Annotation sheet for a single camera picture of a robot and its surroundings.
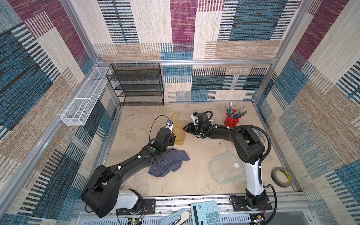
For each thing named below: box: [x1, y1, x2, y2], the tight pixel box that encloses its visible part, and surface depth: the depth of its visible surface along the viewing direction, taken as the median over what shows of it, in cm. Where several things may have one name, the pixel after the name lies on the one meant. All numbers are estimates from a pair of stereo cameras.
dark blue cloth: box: [148, 148, 190, 177], surface depth 87 cm
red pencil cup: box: [224, 112, 240, 128], surface depth 102 cm
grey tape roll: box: [270, 166, 294, 188], surface depth 82 cm
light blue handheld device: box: [159, 209, 190, 225], surface depth 70 cm
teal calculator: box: [190, 200, 223, 225], surface depth 71 cm
